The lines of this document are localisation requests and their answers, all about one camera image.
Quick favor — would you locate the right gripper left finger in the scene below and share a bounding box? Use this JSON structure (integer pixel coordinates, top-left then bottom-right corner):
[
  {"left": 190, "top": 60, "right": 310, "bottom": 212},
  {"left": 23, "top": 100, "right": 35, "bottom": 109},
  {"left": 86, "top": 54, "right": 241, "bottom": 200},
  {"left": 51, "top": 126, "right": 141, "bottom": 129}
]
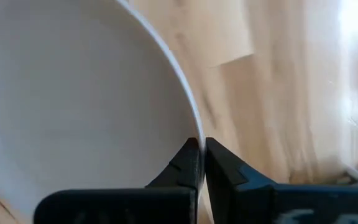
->
[{"left": 33, "top": 137, "right": 205, "bottom": 224}]

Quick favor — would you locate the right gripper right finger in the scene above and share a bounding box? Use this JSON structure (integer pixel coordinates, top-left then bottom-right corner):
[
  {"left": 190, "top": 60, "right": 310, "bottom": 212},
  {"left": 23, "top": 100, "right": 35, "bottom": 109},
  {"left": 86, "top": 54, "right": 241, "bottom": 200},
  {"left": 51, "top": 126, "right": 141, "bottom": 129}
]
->
[{"left": 204, "top": 137, "right": 358, "bottom": 224}]

